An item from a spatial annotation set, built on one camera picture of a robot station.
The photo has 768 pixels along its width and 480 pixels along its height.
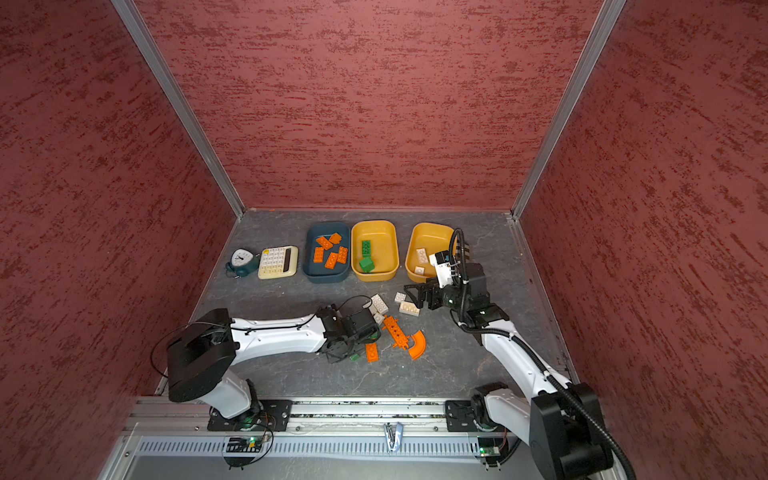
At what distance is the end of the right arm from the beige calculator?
0.51 meters

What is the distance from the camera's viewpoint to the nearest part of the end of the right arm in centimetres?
64

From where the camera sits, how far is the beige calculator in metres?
1.02
